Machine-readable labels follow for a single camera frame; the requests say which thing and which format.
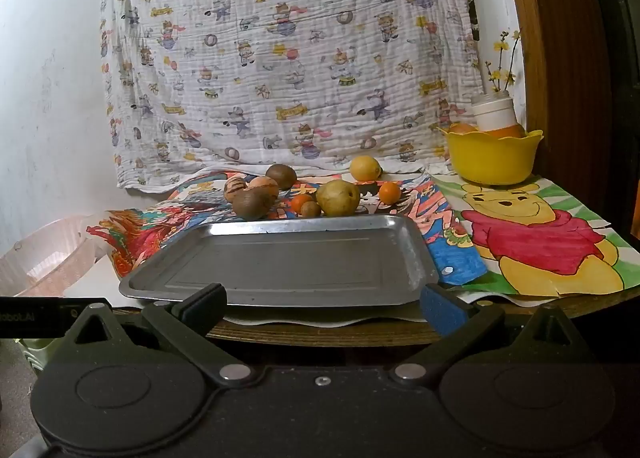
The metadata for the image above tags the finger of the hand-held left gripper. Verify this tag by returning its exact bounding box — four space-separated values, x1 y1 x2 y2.
66 297 114 319

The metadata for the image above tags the green plastic stool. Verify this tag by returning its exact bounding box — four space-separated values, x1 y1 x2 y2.
14 337 55 370

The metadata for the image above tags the straw hat cartoon drawing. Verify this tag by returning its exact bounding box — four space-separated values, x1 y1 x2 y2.
270 175 489 287

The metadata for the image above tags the dark striped pepino melon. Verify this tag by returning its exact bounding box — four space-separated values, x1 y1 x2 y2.
223 177 249 203

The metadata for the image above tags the yellow plastic bowl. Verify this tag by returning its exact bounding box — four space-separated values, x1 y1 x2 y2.
437 127 545 187

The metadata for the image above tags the white printed cloth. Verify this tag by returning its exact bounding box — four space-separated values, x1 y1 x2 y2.
100 0 489 189

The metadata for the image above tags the metal tray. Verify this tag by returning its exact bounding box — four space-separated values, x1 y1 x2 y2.
118 215 439 309

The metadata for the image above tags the bear drawing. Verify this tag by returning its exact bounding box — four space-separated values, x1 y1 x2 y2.
429 172 640 299

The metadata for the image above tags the yellow lemon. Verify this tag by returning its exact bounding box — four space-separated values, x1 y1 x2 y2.
349 156 384 183

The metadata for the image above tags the pale striped pepino melon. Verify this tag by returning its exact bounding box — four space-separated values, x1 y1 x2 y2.
248 176 280 200

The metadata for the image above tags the green pear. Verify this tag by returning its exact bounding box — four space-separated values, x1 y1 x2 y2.
315 180 362 217

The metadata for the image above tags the brown wooden board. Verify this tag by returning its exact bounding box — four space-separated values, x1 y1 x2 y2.
499 0 640 241

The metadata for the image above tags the pink plastic basket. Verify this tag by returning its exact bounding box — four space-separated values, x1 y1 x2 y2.
0 214 114 299

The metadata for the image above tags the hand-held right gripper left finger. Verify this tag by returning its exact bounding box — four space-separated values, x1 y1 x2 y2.
62 283 256 387

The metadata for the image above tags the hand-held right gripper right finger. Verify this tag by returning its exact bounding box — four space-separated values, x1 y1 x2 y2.
390 283 583 387

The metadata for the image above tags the brown kiwi with sticker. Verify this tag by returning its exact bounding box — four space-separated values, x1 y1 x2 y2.
231 186 276 220

